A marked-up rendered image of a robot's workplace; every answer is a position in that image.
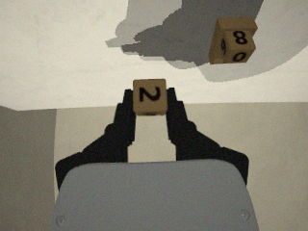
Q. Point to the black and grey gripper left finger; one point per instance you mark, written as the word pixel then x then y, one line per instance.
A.
pixel 110 147

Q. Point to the brown wooden digit cube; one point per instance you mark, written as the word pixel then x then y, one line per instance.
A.
pixel 236 46
pixel 150 97

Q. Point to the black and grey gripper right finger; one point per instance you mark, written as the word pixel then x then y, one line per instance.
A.
pixel 190 143

